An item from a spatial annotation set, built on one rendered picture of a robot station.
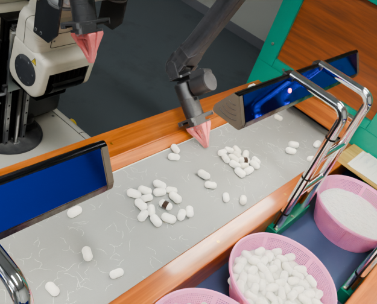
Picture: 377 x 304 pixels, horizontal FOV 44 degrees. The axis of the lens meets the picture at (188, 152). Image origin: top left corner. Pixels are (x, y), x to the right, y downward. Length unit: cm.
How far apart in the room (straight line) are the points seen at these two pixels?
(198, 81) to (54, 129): 91
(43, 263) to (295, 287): 58
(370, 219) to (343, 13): 68
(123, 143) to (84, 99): 153
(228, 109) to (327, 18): 82
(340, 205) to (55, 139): 117
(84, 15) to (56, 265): 55
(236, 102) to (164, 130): 46
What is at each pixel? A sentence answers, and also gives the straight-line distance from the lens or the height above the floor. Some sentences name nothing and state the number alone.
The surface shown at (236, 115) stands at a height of 107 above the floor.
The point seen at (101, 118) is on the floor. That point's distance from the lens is 270.
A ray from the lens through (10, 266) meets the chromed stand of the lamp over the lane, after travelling 55.
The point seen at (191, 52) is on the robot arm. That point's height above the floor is 99.
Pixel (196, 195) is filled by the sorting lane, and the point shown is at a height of 74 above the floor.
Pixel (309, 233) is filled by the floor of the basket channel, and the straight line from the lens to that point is 145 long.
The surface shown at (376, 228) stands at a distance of 153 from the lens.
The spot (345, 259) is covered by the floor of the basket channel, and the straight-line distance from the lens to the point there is 145.
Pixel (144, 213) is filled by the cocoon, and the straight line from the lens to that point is 114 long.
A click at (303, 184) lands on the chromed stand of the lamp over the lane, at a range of 123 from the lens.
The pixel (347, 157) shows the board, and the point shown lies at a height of 78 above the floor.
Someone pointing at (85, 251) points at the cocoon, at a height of 76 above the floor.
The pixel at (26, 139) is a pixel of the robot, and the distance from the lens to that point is 204.
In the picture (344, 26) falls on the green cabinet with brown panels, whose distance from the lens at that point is 172.
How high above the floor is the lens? 157
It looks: 36 degrees down
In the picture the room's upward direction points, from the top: 21 degrees clockwise
